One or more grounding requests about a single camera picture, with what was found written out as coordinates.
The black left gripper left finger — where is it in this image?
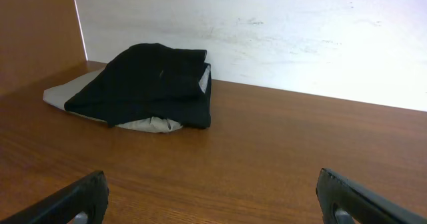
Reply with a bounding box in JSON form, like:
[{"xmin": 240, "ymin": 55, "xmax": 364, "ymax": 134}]
[{"xmin": 1, "ymin": 171, "xmax": 109, "ymax": 224}]

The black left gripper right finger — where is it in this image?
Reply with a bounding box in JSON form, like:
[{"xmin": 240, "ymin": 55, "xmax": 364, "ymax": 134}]
[{"xmin": 316, "ymin": 168, "xmax": 426, "ymax": 224}]

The folded black garment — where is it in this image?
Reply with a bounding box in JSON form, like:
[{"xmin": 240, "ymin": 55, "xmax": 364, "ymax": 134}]
[{"xmin": 64, "ymin": 43, "xmax": 211, "ymax": 129}]

